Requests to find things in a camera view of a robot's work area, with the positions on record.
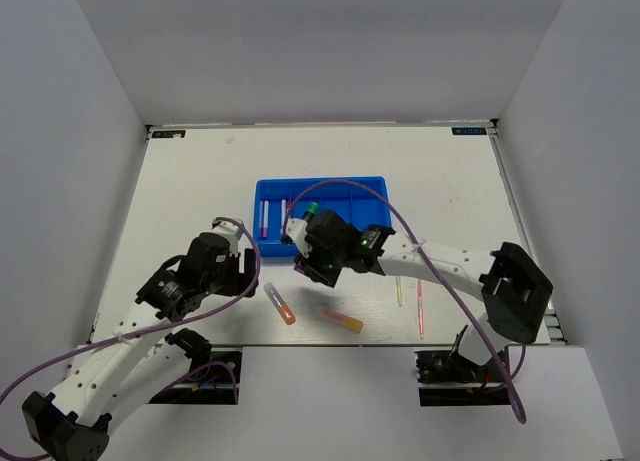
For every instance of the purple black highlighter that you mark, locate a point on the purple black highlighter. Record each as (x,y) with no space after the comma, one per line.
(299,266)

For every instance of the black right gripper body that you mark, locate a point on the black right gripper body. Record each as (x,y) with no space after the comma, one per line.
(334,255)

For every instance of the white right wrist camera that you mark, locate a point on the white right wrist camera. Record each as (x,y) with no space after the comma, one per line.
(294,233)

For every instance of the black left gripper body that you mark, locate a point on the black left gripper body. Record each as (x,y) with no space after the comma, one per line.
(219,282)

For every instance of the magenta capped white marker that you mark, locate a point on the magenta capped white marker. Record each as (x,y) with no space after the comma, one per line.
(285,212)

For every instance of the pink capped white marker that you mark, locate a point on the pink capped white marker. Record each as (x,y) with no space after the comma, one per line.
(265,219)

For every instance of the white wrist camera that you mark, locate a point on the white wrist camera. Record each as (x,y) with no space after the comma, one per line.
(294,233)
(231,230)

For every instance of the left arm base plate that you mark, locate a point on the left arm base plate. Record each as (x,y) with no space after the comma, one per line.
(210,386)

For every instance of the green black highlighter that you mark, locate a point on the green black highlighter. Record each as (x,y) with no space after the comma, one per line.
(310,212)

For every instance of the right corner label sticker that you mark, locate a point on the right corner label sticker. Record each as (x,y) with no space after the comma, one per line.
(468,131)

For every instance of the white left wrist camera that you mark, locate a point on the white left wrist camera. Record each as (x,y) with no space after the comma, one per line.
(231,230)

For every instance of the yellow orange highlighter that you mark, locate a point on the yellow orange highlighter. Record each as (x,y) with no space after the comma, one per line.
(342,320)

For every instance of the thin yellow highlighter pen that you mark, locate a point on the thin yellow highlighter pen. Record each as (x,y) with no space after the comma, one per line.
(399,291)

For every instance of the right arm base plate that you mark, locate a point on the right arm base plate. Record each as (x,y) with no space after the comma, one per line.
(450,381)

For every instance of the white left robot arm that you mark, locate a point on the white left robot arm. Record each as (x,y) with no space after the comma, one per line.
(150,349)

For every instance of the left corner label sticker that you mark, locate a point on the left corner label sticker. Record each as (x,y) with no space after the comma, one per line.
(168,134)

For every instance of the orange grey highlighter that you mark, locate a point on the orange grey highlighter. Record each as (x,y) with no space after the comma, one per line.
(280,305)

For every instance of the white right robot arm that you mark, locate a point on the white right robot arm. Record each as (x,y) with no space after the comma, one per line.
(513,289)

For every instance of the corner label sticker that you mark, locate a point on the corner label sticker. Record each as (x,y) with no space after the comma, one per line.
(168,134)
(468,131)

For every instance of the thin pink highlighter pen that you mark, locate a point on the thin pink highlighter pen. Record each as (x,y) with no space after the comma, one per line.
(420,309)

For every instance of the blue plastic divided tray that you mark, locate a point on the blue plastic divided tray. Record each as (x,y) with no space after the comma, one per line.
(358,206)

